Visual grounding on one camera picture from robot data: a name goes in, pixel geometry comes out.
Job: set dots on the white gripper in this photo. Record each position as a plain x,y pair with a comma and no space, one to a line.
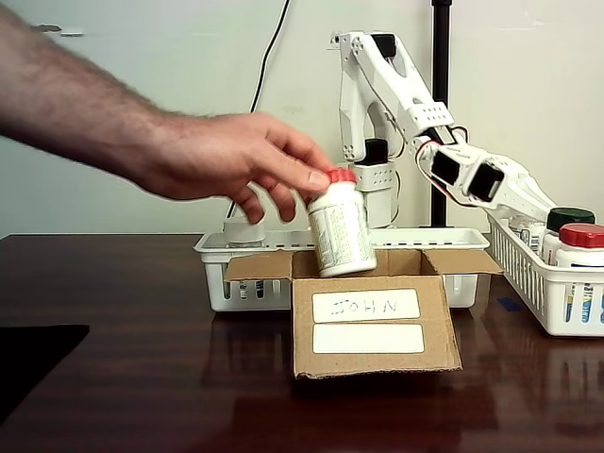
516,185

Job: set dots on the green-capped bottle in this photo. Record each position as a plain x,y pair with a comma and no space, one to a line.
571,218

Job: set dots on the brown cardboard box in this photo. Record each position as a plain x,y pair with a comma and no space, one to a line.
368,363

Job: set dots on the hairy bare forearm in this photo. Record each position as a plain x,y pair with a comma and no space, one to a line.
56,94

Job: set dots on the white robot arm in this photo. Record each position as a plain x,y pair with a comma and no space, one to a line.
401,80

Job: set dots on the white-capped bottle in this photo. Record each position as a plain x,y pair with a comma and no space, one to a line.
243,233
528,232

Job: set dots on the white plastic basket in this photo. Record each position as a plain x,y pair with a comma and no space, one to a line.
580,273
448,238

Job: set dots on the bare person hand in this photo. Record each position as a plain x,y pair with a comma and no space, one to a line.
217,156

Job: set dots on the blue tape strip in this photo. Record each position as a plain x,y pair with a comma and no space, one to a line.
509,304

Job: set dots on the black vertical pole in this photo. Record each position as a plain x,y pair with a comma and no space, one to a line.
441,71

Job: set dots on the black mat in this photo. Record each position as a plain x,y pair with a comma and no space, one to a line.
33,358

